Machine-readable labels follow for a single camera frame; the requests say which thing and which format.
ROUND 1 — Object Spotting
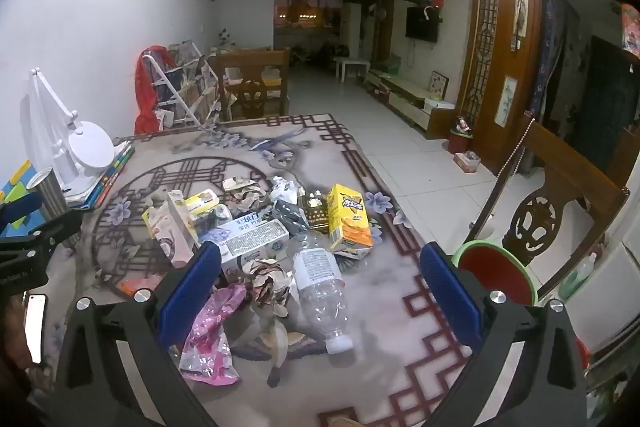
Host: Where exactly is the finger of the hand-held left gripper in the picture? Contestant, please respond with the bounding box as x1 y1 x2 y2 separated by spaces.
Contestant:
0 193 83 258

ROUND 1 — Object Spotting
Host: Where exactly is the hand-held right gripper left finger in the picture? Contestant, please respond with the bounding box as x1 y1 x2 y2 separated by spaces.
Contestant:
52 241 223 427

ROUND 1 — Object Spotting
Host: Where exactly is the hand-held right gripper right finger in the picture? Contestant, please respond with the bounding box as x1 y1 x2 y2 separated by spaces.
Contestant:
419 243 588 427

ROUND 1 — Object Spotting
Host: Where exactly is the red bin with green rim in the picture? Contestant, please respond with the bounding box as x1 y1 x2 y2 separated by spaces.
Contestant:
451 241 538 305

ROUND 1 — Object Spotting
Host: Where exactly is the orange snack packet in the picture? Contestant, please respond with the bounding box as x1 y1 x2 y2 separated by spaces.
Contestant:
120 276 163 299

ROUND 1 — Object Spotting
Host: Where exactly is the clear plastic bottle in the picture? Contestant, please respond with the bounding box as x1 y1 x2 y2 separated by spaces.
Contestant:
287 229 356 355

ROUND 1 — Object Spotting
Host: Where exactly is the grey white mailer bag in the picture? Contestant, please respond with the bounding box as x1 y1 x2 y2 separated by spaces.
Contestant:
269 176 303 205

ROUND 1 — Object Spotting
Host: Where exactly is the colourful block toy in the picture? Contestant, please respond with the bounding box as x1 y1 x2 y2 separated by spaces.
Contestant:
0 159 36 230

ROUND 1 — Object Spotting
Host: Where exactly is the metal can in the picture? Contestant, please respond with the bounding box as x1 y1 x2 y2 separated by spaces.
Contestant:
26 167 68 220

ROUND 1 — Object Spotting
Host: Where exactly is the pink plastic wrapper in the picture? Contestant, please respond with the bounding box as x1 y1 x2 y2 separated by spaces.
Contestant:
179 283 248 387

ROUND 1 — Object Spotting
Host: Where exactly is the smartphone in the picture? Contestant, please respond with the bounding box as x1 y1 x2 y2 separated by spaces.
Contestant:
22 293 48 365

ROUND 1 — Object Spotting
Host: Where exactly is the beige paper carton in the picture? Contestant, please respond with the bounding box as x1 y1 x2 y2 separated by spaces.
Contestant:
142 189 201 265

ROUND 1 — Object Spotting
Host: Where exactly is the white blue toothpaste box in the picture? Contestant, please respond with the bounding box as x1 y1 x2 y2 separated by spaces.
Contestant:
199 217 291 270

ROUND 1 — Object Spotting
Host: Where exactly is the yellow green snack packet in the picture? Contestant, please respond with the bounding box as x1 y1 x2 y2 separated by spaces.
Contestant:
184 189 221 218

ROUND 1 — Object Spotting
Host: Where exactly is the colourful book stack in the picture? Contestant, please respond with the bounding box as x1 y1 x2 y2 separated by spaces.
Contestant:
65 142 137 210

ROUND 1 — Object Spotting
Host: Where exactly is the white desk lamp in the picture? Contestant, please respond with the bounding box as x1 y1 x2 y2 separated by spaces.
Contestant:
22 67 128 202

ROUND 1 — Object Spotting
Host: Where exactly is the yellow drink carton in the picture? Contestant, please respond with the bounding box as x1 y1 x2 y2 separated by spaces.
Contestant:
326 183 375 258

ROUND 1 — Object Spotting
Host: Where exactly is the carved wooden chair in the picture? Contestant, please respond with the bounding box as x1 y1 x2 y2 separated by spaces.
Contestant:
462 114 631 303

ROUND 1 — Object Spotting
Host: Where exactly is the green detergent bottle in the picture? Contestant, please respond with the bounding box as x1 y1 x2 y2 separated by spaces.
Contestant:
559 252 601 300

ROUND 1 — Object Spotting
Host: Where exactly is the tissue box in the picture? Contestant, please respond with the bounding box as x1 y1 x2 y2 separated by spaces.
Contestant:
452 150 482 172

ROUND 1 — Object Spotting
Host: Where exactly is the dark gold cigarette pack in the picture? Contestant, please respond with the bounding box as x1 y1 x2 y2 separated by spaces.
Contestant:
302 192 332 233

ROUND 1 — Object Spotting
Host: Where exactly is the small red floor bin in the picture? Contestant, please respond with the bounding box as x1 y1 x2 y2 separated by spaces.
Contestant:
447 116 473 155

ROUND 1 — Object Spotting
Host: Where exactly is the red plastic bag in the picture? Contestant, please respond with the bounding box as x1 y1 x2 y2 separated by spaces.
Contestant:
134 46 176 135

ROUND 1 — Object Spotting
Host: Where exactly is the wooden television cabinet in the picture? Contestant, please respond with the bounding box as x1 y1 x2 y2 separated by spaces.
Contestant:
365 69 458 138

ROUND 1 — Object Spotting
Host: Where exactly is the white magazine rack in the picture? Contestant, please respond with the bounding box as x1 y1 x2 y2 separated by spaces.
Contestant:
141 39 221 130

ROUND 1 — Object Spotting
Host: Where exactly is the framed green print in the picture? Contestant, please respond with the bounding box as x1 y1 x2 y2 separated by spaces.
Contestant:
494 76 518 128

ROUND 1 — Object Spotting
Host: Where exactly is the wooden chair yellow seat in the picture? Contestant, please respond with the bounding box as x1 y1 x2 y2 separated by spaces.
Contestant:
207 48 292 122

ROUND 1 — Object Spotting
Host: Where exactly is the framed colourful puzzle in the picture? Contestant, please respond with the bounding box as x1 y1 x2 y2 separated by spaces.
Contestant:
429 71 450 100

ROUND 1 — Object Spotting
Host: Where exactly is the white low stool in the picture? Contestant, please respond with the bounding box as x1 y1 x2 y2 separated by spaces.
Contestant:
332 57 371 82

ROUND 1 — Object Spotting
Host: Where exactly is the white standing air conditioner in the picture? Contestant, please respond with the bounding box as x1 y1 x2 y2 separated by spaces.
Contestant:
341 3 362 60

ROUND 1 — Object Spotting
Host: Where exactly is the hanging scroll picture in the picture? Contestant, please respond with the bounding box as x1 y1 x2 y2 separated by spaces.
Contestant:
515 0 530 52

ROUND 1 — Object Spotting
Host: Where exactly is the white bead string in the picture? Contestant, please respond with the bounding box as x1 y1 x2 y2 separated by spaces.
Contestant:
492 113 533 188

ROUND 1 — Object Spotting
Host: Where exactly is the wall television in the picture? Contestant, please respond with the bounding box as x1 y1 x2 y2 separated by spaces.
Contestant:
405 6 441 42

